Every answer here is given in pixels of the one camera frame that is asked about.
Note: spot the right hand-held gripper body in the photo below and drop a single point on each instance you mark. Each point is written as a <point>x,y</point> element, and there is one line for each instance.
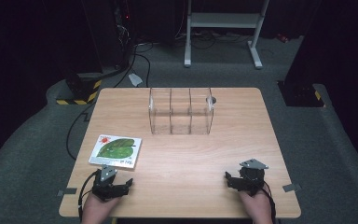
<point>253,179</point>

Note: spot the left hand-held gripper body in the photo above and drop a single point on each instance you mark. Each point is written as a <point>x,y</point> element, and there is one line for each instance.
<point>103,186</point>

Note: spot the green leaf picture book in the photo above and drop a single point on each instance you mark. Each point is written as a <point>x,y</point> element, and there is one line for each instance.
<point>116,151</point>

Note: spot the clear acrylic divider rack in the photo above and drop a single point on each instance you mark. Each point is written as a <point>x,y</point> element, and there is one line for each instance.
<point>180,121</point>

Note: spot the person's left hand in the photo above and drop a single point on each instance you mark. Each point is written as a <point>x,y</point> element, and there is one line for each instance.
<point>95,210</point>

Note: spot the person's right hand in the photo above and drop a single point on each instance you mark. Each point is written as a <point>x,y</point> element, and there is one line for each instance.
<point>259,208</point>

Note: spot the grey tape piece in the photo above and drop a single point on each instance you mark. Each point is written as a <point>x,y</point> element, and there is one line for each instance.
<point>291,187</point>
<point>68,191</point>

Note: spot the black yellow striped stand base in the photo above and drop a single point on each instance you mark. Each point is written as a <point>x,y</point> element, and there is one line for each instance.
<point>80,91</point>
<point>301,96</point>

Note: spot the white paper scrap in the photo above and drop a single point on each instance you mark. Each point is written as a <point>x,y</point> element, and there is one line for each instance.
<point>135,80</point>

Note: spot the small red object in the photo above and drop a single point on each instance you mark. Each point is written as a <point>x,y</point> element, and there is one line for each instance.
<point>282,38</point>

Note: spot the black computer tower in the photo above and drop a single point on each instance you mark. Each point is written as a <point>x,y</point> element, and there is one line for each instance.
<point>112,31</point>

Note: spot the white metal stand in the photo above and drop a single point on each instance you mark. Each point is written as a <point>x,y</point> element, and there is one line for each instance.
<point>223,20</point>

